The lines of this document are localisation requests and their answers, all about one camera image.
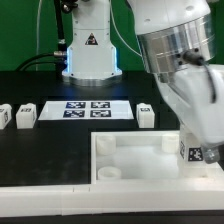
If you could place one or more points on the white marker sheet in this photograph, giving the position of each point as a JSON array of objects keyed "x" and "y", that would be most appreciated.
[{"x": 86, "y": 110}]

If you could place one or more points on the white square tabletop part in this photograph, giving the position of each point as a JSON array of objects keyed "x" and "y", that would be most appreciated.
[{"x": 136, "y": 155}]

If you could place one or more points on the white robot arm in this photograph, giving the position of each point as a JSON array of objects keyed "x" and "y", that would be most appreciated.
[{"x": 175, "y": 39}]

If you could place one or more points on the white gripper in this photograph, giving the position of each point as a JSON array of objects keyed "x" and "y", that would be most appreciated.
[{"x": 189, "y": 95}]

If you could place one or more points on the white L-shaped fence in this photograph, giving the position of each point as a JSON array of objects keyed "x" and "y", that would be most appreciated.
[{"x": 182, "y": 194}]

